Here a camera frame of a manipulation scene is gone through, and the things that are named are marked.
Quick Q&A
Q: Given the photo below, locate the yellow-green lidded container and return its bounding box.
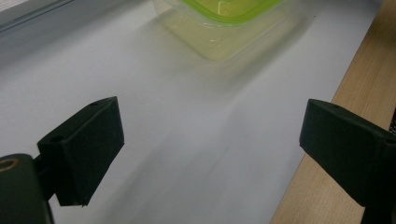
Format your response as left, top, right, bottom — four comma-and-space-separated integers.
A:
151, 0, 308, 62

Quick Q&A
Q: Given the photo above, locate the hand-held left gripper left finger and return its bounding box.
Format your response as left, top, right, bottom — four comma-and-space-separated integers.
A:
36, 95, 126, 207

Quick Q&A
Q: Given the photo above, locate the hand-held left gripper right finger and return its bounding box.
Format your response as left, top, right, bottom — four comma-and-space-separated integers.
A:
299, 98, 396, 208

